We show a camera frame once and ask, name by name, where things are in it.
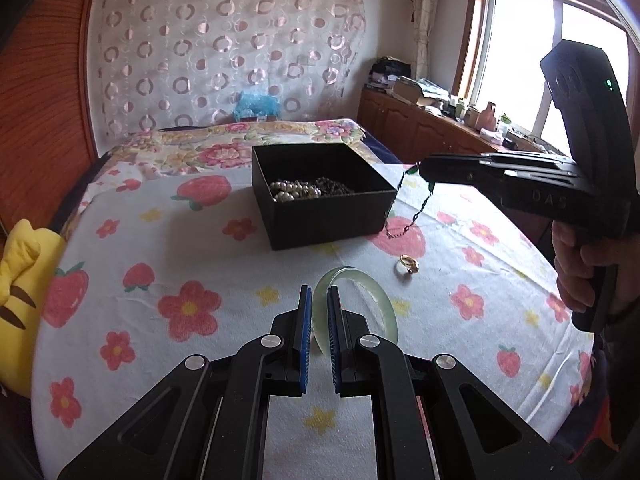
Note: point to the low wooden cabinet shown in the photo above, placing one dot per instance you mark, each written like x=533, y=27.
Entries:
x=425, y=130

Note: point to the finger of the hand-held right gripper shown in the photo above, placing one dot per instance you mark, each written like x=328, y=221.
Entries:
x=450, y=170

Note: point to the white tissue pack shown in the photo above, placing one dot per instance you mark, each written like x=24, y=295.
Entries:
x=491, y=134

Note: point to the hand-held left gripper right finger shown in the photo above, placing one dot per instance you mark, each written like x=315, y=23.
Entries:
x=334, y=340

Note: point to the circle patterned sheer curtain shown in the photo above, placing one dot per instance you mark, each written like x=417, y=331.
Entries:
x=225, y=50

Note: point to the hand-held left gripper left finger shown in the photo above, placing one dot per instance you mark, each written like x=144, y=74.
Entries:
x=305, y=340

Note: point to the group of small bottles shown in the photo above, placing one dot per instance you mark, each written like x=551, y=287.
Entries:
x=462, y=109

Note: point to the person's right hand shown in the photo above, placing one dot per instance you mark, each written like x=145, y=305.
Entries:
x=575, y=270

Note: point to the wooden framed window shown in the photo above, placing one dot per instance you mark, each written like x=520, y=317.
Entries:
x=515, y=50

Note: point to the floral blanket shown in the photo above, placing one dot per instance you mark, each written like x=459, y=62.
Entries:
x=210, y=152

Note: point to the pile of dark clothes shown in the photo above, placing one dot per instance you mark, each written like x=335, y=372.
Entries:
x=390, y=75

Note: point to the white patterned window curtain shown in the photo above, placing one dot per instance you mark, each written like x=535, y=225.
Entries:
x=425, y=20

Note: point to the dark blue bed sheet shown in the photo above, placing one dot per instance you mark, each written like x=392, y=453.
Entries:
x=382, y=152

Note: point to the black cardboard box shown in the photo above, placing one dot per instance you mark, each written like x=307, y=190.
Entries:
x=325, y=220

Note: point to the pink bottle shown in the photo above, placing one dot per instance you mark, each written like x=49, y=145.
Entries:
x=487, y=116

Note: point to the strawberry print cloth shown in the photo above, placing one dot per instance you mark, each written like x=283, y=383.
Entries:
x=200, y=260

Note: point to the blue plastic bag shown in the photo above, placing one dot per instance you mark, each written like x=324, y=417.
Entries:
x=256, y=106

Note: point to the pale green jade bangle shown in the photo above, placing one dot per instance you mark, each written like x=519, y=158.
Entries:
x=385, y=310

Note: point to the yellow plush toy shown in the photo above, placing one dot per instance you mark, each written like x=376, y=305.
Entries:
x=20, y=320

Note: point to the brown wooden wardrobe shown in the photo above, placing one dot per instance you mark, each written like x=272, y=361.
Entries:
x=45, y=110

